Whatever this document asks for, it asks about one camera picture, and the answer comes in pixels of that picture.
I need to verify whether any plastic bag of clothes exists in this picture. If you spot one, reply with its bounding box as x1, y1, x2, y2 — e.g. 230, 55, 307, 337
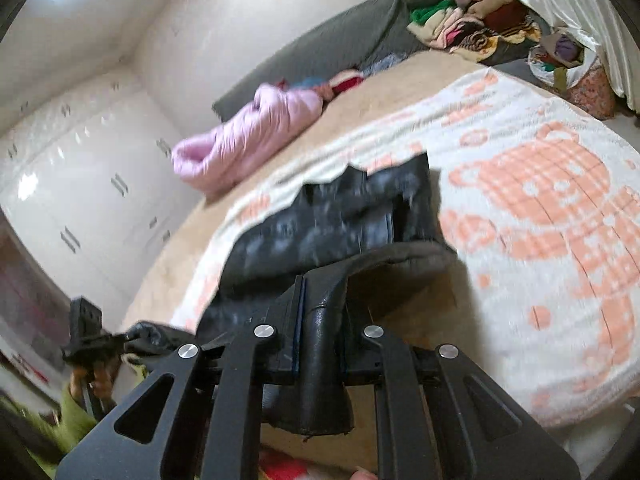
529, 30, 601, 88

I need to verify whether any person's left hand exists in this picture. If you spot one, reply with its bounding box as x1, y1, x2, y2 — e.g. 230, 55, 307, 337
70, 362, 116, 406

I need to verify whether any bright red fabric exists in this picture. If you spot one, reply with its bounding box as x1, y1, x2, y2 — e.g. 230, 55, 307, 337
257, 447, 321, 480

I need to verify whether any black leather jacket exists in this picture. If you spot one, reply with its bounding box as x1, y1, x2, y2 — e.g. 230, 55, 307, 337
122, 152, 458, 436

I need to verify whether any white orange bear-print blanket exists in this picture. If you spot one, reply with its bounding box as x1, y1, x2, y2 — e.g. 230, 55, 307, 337
170, 67, 640, 428

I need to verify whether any grey padded headboard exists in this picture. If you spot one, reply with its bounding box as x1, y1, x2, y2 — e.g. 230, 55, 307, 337
212, 0, 431, 123

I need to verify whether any pink quilted comforter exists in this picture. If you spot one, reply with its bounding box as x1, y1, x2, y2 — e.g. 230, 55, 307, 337
171, 84, 326, 196

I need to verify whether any red crumpled cloth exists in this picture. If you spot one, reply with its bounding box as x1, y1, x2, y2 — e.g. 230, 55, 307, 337
325, 71, 368, 97

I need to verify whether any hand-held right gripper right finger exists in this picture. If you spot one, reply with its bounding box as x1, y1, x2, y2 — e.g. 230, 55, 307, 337
344, 307, 582, 480

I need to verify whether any pile of folded clothes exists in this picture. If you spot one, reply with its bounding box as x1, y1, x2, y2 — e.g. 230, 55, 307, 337
406, 0, 543, 66

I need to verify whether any floral fabric bag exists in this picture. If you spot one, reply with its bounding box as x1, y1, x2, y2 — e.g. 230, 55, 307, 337
567, 62, 618, 121

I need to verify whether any dark red panel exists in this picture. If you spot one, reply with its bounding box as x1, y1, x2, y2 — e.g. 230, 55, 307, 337
0, 230, 76, 411

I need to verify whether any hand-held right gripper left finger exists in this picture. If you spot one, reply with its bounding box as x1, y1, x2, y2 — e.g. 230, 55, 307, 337
54, 275, 306, 480

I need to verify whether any beige plush bed cover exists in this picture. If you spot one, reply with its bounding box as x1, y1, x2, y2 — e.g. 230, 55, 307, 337
122, 50, 501, 331

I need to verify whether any white wardrobe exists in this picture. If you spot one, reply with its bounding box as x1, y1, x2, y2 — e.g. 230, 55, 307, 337
0, 67, 206, 321

